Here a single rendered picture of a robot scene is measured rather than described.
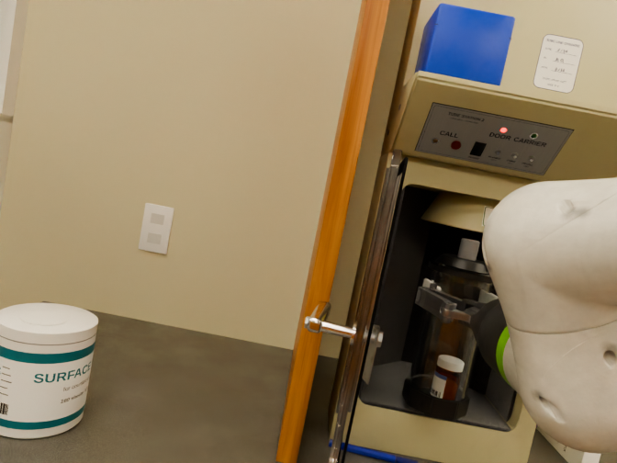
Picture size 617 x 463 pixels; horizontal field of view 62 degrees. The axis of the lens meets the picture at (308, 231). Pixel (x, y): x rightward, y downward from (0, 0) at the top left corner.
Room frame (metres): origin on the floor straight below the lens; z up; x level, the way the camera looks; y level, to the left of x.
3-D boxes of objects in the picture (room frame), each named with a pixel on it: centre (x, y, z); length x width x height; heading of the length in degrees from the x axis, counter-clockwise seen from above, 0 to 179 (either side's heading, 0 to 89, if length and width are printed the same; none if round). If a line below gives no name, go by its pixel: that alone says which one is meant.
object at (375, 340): (0.51, -0.09, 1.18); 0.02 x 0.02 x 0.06; 83
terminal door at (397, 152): (0.62, -0.09, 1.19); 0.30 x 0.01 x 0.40; 173
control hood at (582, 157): (0.73, -0.26, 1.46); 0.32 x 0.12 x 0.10; 90
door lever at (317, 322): (0.55, -0.05, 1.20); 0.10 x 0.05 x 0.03; 173
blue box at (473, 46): (0.73, -0.16, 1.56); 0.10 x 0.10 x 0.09; 0
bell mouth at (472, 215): (0.89, -0.28, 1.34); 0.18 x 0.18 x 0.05
